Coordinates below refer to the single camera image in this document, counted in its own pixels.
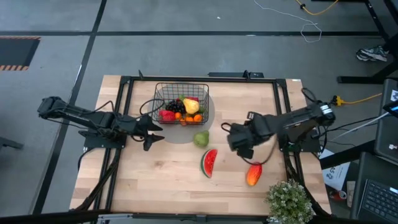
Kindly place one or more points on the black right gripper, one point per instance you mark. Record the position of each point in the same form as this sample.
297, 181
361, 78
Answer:
242, 135

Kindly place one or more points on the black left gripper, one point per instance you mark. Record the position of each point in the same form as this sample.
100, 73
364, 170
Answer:
140, 126

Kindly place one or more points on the red orange mango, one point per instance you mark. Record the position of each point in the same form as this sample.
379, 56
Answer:
254, 175

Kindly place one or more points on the pink red fruit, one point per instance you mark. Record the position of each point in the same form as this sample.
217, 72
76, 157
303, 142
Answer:
167, 115

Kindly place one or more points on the dark grape bunch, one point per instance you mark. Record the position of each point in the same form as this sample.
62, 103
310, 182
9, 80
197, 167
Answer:
174, 106

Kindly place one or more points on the watermelon slice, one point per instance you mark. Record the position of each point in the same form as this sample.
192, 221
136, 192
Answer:
209, 161

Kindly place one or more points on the green pear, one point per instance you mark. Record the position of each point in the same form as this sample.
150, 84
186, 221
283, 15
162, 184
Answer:
201, 140

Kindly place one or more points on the yellow pear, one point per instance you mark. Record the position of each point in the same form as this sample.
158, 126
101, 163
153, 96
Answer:
191, 106

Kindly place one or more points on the tangerine cluster with leaves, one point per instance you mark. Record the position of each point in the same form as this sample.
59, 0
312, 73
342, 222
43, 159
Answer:
197, 118

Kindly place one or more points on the red pepper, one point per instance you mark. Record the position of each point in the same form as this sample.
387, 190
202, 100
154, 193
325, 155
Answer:
193, 98

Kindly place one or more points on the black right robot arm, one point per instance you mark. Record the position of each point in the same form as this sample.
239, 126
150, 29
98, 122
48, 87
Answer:
295, 123

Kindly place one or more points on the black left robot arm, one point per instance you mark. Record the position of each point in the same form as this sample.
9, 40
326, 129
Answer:
93, 118

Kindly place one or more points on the grey round mat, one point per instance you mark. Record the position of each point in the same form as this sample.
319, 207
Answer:
174, 133

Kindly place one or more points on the small potted plant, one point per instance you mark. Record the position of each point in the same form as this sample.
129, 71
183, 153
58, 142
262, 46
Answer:
289, 202

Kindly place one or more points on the white paper sheet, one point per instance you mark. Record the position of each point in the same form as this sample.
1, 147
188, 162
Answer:
337, 174

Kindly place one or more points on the black desk leg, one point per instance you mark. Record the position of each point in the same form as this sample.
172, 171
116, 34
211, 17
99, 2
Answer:
342, 155

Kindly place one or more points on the red can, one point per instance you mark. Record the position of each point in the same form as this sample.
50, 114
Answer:
337, 195

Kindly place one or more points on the dark laptop keyboard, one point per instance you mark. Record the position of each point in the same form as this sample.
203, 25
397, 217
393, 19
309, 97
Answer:
379, 199

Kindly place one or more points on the grey monitor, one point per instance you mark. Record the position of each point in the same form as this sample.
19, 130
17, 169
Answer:
385, 130

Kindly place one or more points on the dark chair leg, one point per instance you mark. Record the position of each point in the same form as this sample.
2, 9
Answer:
9, 143

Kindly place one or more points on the black hazard-striped floor mat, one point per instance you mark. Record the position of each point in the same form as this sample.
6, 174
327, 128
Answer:
15, 53

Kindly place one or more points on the person's shoe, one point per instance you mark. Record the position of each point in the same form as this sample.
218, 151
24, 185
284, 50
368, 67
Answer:
371, 53

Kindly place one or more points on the black metal table frame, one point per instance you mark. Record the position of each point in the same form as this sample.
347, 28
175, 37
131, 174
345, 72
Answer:
143, 78

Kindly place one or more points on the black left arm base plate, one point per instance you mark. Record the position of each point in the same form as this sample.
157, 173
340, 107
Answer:
93, 143

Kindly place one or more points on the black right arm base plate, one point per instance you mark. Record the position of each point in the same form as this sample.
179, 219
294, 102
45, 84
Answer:
311, 145

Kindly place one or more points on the black desk frame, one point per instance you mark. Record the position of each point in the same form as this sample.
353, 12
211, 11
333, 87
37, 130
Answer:
357, 79

